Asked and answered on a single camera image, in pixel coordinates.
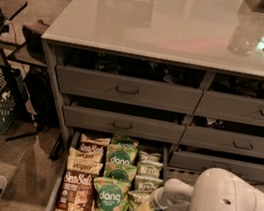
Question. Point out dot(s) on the middle right grey drawer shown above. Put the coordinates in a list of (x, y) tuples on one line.
[(223, 141)]

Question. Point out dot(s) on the brown sea salt bag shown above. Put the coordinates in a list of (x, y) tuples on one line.
[(91, 147), (77, 191)]

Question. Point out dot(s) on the rear yellow chip bag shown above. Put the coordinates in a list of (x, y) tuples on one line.
[(100, 141)]

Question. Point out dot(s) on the front yellow chip bag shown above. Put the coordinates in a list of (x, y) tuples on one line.
[(77, 164)]

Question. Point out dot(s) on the front brown sea salt bag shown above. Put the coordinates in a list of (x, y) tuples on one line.
[(77, 191)]

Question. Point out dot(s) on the open bottom left drawer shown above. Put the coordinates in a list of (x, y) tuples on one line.
[(55, 195)]

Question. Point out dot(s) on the rear brown sea salt bag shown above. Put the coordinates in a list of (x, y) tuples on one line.
[(91, 147)]

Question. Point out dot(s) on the rear green dang chip bag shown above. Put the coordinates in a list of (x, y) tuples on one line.
[(124, 141)]

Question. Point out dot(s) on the green dang chip bag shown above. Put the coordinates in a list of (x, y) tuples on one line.
[(124, 141), (110, 194), (120, 155), (120, 172)]

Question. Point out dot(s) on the top right grey drawer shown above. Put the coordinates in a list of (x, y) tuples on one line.
[(229, 107)]

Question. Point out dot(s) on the yellow chip bag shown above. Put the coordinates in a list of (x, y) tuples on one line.
[(100, 141), (77, 164), (94, 157)]

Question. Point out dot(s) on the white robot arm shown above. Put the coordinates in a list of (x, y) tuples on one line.
[(215, 190)]

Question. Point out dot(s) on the black office chair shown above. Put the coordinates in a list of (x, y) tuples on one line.
[(35, 87)]

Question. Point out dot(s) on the front green dang chip bag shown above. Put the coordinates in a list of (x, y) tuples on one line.
[(110, 194)]

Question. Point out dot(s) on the top left grey drawer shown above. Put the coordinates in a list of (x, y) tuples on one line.
[(130, 90)]

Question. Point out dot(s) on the green kettle chip bag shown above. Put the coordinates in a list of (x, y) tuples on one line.
[(149, 168), (144, 156), (147, 183)]

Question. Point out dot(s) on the rear green kettle chip bag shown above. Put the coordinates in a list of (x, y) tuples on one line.
[(144, 156)]

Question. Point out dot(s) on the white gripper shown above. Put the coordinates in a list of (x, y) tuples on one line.
[(158, 199)]

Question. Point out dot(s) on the grey drawer cabinet with counter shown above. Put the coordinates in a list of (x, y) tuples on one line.
[(214, 45)]

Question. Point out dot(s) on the middle left grey drawer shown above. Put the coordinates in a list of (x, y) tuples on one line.
[(100, 120)]

